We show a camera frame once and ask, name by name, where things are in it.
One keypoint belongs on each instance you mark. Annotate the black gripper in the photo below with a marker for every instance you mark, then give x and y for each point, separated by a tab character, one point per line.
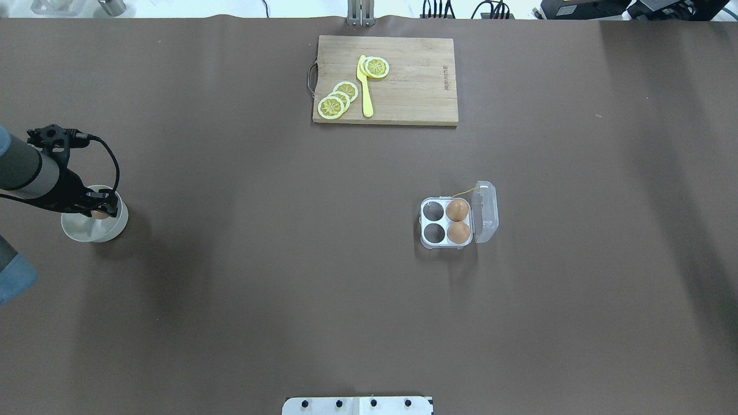
69	188

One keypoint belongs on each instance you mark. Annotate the brown egg carried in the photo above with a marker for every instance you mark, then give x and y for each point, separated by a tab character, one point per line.
99	215

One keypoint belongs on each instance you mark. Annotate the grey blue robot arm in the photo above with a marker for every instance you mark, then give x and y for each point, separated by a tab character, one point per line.
36	172

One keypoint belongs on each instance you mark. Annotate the clear plastic egg box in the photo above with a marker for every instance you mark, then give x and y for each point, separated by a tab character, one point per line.
483	218

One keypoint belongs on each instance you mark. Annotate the brown egg far slot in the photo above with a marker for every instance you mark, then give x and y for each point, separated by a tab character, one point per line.
457	210

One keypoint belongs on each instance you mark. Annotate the brown egg slot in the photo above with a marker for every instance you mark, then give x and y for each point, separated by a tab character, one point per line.
458	233
457	210

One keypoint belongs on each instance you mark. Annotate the brown egg near slot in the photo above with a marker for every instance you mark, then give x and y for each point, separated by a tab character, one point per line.
458	233

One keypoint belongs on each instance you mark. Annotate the white ceramic bowl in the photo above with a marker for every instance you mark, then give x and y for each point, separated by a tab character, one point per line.
89	229

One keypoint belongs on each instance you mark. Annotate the metal cup at back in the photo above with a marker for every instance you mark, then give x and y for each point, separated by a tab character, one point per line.
113	8

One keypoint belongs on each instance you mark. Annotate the clear container at back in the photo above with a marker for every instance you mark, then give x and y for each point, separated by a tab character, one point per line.
57	8

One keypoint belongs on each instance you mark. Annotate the lemon slice lower left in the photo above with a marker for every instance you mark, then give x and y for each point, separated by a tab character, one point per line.
329	108

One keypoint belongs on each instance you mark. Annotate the lemon slice middle left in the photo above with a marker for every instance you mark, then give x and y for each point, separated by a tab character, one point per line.
344	98

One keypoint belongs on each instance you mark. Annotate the lemon slice upper left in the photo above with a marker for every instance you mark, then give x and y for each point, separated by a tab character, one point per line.
348	88

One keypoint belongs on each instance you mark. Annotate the yellow plastic knife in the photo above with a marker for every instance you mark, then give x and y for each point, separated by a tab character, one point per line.
367	108

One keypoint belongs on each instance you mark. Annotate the lemon slice under knife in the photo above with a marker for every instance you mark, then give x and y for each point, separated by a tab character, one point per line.
362	68

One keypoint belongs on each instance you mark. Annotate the lemon slice by knife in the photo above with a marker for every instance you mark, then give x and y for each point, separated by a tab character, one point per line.
375	67

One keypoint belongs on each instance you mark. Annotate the wooden cutting board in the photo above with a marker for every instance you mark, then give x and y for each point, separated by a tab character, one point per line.
420	89

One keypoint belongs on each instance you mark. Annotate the black equipment at back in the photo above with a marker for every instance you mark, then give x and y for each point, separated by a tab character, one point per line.
636	10

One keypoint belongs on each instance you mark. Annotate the grey metal camera post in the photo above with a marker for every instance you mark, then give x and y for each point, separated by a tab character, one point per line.
360	13

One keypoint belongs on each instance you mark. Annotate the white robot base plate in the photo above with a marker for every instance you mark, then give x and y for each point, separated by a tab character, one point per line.
359	405

